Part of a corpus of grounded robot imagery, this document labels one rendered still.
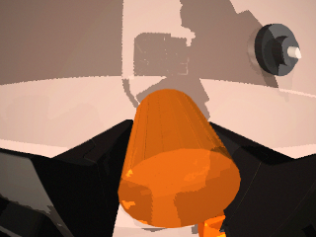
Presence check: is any orange knob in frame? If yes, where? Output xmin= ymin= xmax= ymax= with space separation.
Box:
xmin=118 ymin=88 xmax=241 ymax=229

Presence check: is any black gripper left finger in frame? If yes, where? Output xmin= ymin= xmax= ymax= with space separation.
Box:
xmin=0 ymin=119 xmax=134 ymax=237

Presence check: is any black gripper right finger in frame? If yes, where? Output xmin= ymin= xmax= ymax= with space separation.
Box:
xmin=209 ymin=122 xmax=316 ymax=237

